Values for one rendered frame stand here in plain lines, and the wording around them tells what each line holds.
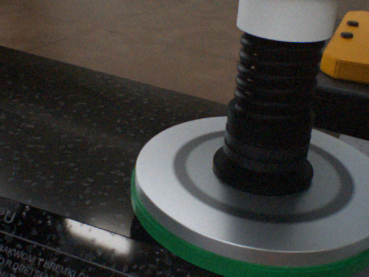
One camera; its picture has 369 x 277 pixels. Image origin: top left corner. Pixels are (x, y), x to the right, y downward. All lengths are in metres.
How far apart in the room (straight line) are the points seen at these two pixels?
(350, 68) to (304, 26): 0.73
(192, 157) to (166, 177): 0.04
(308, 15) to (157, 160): 0.17
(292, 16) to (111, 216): 0.22
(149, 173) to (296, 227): 0.12
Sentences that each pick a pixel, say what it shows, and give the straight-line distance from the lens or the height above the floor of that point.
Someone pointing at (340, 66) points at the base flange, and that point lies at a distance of 1.09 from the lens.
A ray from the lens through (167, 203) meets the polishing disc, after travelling 0.39.
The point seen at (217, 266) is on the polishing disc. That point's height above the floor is 0.86.
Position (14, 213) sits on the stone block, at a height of 0.82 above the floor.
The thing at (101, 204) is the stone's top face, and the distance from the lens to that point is 0.47.
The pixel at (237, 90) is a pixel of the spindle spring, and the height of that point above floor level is 0.95.
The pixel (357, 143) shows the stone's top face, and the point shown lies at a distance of 0.63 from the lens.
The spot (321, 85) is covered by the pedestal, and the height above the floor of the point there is 0.74.
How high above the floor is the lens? 1.09
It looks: 27 degrees down
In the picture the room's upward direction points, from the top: 4 degrees clockwise
